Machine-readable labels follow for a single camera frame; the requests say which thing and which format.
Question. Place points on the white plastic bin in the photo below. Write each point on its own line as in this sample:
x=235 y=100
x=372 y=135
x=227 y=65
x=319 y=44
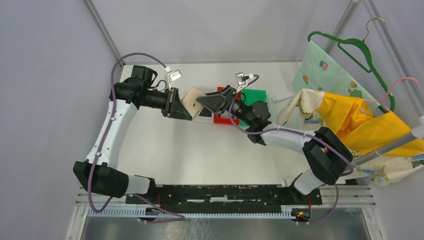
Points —
x=206 y=118

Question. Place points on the red plastic bin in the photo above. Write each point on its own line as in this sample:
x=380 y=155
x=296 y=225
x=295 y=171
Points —
x=223 y=118

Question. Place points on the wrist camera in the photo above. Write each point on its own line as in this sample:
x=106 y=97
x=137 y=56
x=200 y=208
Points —
x=171 y=76
x=244 y=80

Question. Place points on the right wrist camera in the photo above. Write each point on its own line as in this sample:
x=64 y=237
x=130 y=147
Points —
x=244 y=80

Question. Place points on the black VIP cards stack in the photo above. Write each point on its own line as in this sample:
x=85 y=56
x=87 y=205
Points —
x=205 y=112

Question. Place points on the metal clothes rail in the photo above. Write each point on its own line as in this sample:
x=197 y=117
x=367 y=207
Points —
x=416 y=133

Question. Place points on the cream cartoon print cloth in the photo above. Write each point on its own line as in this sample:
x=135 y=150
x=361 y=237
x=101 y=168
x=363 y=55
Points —
x=384 y=170

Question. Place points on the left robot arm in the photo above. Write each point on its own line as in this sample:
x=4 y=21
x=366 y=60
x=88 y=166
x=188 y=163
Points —
x=98 y=172

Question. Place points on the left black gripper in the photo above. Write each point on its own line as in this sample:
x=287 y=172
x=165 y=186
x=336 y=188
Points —
x=174 y=108

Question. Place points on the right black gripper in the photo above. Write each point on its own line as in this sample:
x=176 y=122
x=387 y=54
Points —
x=217 y=101

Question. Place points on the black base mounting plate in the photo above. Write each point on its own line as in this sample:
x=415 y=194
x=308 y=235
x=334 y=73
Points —
x=229 y=199

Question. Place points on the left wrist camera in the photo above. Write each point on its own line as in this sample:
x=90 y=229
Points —
x=171 y=76

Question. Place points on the green plastic bin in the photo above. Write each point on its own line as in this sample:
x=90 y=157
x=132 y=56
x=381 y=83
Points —
x=249 y=97

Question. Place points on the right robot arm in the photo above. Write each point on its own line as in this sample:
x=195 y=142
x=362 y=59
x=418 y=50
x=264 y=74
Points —
x=328 y=158

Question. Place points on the yellow cloth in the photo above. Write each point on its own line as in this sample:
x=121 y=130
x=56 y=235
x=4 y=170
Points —
x=351 y=120

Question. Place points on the aluminium rail frame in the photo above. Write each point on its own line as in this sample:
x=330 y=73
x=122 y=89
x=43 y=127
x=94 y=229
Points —
x=349 y=196

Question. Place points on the light green cartoon cloth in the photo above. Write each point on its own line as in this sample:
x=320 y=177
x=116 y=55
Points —
x=320 y=72

